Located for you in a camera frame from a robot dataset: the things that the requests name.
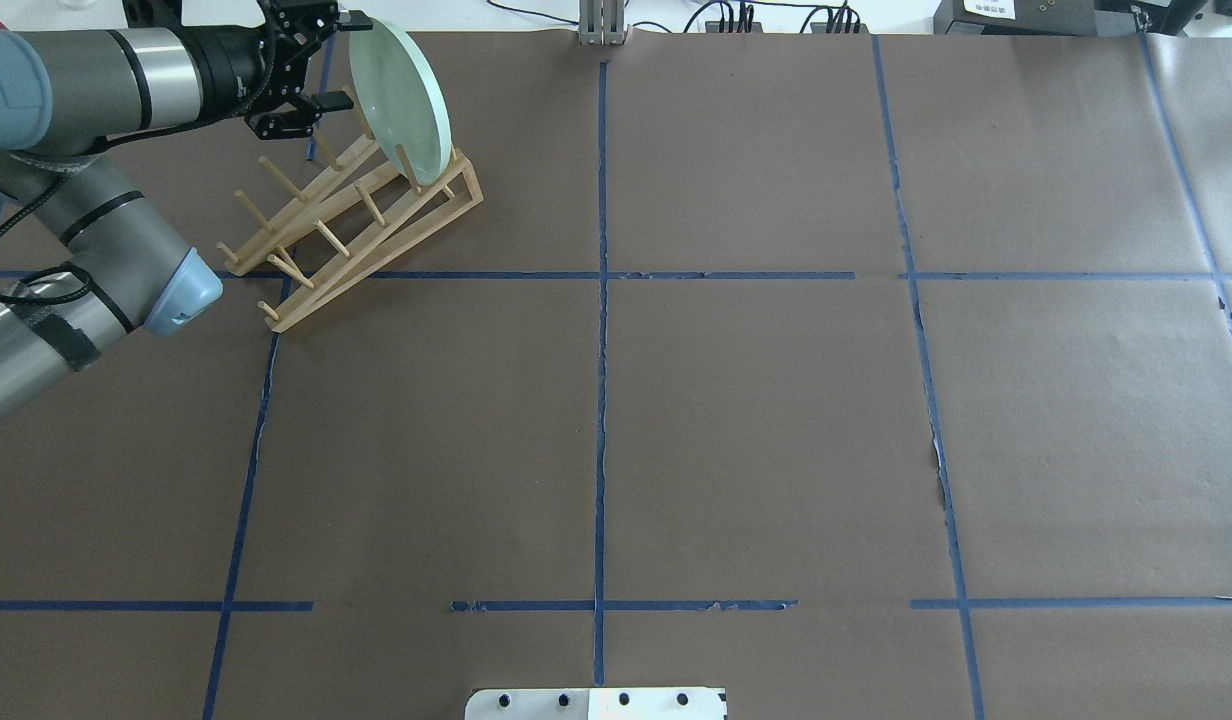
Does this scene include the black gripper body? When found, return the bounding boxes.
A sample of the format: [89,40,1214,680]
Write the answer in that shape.
[244,1,341,141]

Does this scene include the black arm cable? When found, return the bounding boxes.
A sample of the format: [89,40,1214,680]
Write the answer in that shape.
[0,20,282,306]

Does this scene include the black computer box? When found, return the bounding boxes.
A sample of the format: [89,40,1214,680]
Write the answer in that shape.
[931,1,1140,37]

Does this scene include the aluminium frame post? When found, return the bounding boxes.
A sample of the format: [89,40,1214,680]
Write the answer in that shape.
[578,0,630,47]

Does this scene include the light green plate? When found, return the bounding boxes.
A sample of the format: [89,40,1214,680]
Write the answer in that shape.
[347,18,453,186]

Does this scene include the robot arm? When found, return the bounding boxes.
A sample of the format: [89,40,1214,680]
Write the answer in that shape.
[0,1,375,420]

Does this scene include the wooden plate rack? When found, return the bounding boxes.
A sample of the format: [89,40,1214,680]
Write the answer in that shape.
[218,111,484,333]

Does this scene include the white camera mast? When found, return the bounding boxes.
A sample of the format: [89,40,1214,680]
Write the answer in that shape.
[464,685,729,719]

